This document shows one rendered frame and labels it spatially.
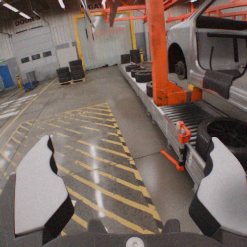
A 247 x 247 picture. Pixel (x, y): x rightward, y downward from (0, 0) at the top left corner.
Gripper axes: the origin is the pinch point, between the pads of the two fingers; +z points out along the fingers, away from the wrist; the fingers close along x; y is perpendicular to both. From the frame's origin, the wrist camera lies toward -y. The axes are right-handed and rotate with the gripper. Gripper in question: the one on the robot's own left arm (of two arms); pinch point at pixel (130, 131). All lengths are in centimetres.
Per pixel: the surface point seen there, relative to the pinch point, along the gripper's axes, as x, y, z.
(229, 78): 96, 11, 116
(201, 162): 63, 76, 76
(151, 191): 26, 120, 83
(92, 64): -270, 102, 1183
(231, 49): 147, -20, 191
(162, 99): 46, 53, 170
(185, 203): 55, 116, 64
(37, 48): -666, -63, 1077
